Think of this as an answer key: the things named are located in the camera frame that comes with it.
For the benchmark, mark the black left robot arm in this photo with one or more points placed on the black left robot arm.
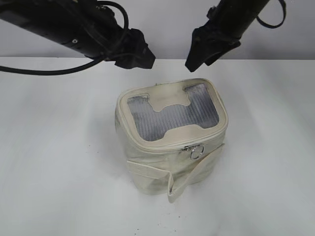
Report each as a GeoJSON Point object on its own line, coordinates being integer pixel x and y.
{"type": "Point", "coordinates": [98, 29]}

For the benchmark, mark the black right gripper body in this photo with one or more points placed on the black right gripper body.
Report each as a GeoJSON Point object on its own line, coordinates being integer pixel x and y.
{"type": "Point", "coordinates": [208, 44]}

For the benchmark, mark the silver zipper pull with ring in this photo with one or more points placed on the silver zipper pull with ring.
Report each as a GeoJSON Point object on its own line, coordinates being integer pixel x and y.
{"type": "Point", "coordinates": [195, 151]}

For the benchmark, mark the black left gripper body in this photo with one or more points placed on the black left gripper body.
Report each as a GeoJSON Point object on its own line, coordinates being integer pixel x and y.
{"type": "Point", "coordinates": [134, 52]}

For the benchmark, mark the cream bag with silver top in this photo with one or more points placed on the cream bag with silver top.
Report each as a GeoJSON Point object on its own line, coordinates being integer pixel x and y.
{"type": "Point", "coordinates": [155, 123]}

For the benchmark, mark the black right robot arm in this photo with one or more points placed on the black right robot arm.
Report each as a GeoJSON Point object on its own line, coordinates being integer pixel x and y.
{"type": "Point", "coordinates": [233, 17]}

